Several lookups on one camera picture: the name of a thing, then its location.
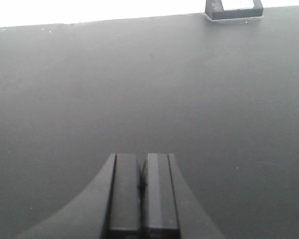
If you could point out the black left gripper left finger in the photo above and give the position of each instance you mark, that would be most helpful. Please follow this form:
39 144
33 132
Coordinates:
108 208

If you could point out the white socket in black housing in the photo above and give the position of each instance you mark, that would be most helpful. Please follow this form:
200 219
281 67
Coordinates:
233 9

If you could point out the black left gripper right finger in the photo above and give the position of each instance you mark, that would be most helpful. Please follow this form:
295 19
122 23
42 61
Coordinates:
170 209

